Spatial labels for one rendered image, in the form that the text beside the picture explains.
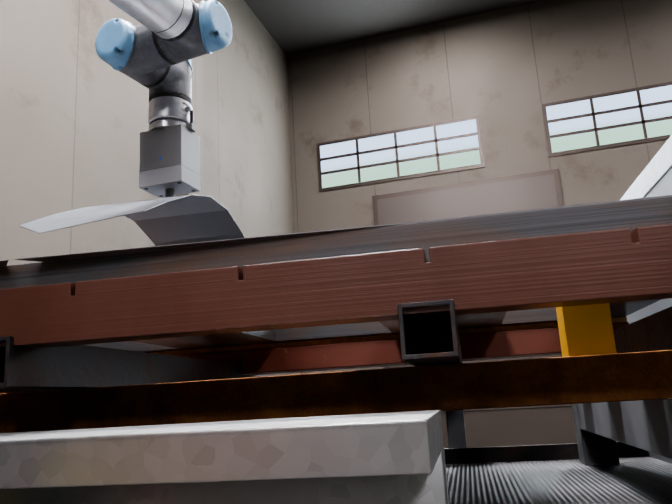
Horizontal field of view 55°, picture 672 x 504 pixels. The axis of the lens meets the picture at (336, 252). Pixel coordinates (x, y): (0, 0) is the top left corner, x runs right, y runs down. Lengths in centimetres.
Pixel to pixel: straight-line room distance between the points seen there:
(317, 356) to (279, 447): 92
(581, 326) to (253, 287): 37
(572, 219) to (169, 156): 72
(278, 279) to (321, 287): 4
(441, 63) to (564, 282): 930
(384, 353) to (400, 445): 91
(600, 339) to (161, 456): 51
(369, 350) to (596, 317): 62
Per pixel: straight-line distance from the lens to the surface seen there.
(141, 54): 113
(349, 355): 130
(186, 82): 122
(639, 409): 87
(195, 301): 65
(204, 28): 106
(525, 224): 65
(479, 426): 865
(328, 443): 40
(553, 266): 60
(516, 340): 129
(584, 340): 77
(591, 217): 66
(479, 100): 953
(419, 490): 55
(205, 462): 42
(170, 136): 116
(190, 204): 113
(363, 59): 1017
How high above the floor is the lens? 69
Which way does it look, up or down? 13 degrees up
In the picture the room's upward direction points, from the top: 3 degrees counter-clockwise
